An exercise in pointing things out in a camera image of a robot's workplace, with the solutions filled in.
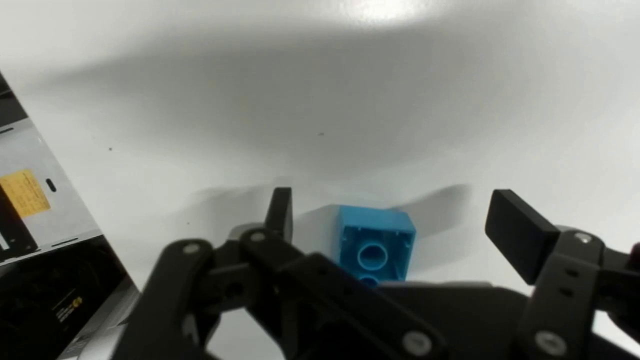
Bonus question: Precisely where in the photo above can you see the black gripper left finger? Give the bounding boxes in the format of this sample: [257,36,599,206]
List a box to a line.
[112,188,448,360]

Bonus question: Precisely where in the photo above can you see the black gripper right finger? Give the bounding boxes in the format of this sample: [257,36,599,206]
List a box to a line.
[484,188,640,360]

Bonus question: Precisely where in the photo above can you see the blue lego brick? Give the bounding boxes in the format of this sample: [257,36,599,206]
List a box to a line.
[335,206,416,287]

